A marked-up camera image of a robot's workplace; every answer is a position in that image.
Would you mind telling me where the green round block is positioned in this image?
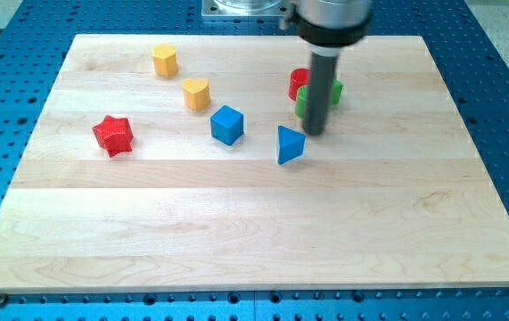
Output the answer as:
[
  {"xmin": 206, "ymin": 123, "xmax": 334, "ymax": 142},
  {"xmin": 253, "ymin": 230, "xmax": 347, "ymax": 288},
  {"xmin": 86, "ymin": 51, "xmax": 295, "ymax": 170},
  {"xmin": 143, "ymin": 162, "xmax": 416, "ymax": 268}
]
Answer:
[{"xmin": 294, "ymin": 79, "xmax": 344, "ymax": 119}]

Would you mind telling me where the yellow hexagon block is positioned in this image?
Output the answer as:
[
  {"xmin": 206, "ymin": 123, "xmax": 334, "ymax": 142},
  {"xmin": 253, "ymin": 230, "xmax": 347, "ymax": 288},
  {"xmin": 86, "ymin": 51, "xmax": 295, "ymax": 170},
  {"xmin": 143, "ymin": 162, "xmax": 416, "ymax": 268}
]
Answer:
[{"xmin": 152, "ymin": 44, "xmax": 178, "ymax": 77}]

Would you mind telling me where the blue triangle block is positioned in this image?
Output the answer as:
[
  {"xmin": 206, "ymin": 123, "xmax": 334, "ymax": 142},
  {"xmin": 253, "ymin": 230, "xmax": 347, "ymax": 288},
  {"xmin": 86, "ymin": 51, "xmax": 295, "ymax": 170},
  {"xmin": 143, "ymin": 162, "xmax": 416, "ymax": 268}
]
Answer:
[{"xmin": 277, "ymin": 126, "xmax": 306, "ymax": 165}]

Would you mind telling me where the blue cube block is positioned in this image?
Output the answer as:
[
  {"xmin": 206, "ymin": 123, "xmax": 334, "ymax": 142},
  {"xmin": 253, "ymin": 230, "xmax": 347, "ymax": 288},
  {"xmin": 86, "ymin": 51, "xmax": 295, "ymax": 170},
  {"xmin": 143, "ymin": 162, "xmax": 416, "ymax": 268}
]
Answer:
[{"xmin": 210, "ymin": 105, "xmax": 244, "ymax": 145}]

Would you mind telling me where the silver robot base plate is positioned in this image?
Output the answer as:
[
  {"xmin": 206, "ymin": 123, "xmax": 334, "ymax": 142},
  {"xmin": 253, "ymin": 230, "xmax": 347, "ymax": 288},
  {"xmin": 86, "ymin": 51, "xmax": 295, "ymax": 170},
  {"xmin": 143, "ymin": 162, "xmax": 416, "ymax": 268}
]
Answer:
[{"xmin": 201, "ymin": 0, "xmax": 291, "ymax": 17}]

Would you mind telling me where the left board clamp screw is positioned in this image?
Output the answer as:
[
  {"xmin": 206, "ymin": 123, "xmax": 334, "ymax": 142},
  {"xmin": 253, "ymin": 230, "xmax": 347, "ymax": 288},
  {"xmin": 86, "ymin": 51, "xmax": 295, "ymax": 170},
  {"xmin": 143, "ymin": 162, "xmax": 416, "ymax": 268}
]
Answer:
[{"xmin": 0, "ymin": 293, "xmax": 9, "ymax": 308}]

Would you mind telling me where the red star block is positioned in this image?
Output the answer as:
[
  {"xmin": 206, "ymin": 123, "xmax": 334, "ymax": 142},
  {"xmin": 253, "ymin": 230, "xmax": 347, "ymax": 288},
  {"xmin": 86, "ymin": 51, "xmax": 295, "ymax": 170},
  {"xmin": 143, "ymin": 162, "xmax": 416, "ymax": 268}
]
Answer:
[{"xmin": 92, "ymin": 115, "xmax": 134, "ymax": 158}]

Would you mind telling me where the wooden board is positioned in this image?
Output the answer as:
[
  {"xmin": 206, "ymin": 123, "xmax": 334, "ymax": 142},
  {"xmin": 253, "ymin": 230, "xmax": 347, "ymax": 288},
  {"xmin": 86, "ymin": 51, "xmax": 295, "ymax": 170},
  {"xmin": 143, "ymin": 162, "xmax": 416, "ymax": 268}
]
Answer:
[{"xmin": 0, "ymin": 34, "xmax": 509, "ymax": 293}]

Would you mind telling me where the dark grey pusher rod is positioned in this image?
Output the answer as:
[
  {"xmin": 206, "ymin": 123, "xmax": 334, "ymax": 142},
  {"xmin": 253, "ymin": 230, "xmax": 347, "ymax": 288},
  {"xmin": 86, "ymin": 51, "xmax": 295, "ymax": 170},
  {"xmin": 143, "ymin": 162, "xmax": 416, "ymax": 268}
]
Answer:
[{"xmin": 302, "ymin": 53, "xmax": 338, "ymax": 136}]

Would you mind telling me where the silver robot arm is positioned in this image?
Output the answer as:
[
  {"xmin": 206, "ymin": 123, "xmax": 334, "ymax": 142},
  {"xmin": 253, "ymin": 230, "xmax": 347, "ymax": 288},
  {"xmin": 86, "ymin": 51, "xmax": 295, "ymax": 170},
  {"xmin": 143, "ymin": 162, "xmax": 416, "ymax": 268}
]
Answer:
[{"xmin": 280, "ymin": 0, "xmax": 373, "ymax": 136}]

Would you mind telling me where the red cylinder block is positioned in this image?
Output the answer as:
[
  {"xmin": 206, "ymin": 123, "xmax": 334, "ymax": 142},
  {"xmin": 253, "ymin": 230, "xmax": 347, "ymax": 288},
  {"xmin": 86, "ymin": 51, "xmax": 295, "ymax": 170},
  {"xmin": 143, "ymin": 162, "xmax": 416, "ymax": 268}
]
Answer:
[{"xmin": 288, "ymin": 68, "xmax": 310, "ymax": 101}]

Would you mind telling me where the yellow heart block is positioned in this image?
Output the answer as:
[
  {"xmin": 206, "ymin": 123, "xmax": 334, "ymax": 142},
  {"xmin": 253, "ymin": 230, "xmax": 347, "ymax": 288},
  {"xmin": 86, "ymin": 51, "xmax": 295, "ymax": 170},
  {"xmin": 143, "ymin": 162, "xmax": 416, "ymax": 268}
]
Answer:
[{"xmin": 182, "ymin": 78, "xmax": 211, "ymax": 111}]

